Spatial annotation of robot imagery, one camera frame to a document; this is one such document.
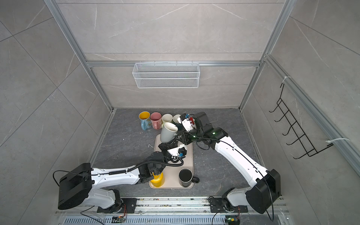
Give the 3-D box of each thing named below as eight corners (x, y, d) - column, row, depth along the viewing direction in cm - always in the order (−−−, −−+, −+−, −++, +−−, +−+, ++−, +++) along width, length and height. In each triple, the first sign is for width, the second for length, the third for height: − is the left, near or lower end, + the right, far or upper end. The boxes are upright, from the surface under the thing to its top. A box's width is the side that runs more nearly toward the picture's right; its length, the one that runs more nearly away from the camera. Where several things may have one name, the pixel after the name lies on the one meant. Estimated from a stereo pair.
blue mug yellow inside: (143, 133, 106) (139, 124, 97) (141, 121, 113) (138, 112, 104) (153, 131, 107) (150, 122, 98) (151, 119, 115) (148, 110, 106)
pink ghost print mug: (151, 134, 105) (148, 125, 96) (153, 121, 113) (150, 111, 104) (161, 134, 105) (159, 125, 96) (163, 121, 113) (161, 111, 104)
